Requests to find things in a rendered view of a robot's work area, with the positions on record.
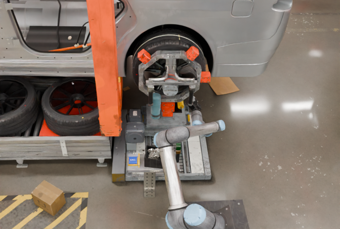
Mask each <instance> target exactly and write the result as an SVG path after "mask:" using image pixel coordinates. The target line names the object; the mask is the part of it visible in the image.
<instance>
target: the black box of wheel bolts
mask: <svg viewBox="0 0 340 229"><path fill-rule="evenodd" d="M144 167H150V168H159V169H163V167H162V162H161V158H160V153H159V149H158V147H156V146H151V145H146V150H145V156H144Z"/></svg>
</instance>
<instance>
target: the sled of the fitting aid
mask: <svg viewBox="0 0 340 229"><path fill-rule="evenodd" d="M142 113H143V123H144V125H145V136H155V134H156V133H158V132H160V131H164V130H167V129H170V128H146V106H142ZM185 115H186V123H187V127H190V126H191V123H190V115H189V106H185Z"/></svg>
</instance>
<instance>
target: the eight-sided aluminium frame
mask: <svg viewBox="0 0 340 229"><path fill-rule="evenodd" d="M166 58H169V59H173V58H176V59H184V60H185V61H186V62H187V63H188V64H189V65H190V66H192V67H193V68H194V69H195V70H196V73H197V85H195V92H196V91H197V90H199V87H200V78H201V65H200V64H199V63H197V62H196V61H195V60H193V61H191V60H190V59H188V58H187V52H185V51H182V50H180V51H162V50H160V51H156V52H155V53H154V54H152V55H151V60H150V61H149V62H147V63H146V64H144V63H141V64H140V65H139V90H141V91H142V92H143V93H145V94H146V95H147V96H149V92H148V87H147V86H146V85H144V84H143V71H144V70H145V69H147V68H148V67H149V66H150V65H152V64H153V63H154V62H156V61H157V60H158V59H166ZM187 97H189V88H187V89H186V90H185V91H183V92H182V93H180V94H179V95H174V96H167V95H161V102H181V101H183V100H184V99H186V98H187Z"/></svg>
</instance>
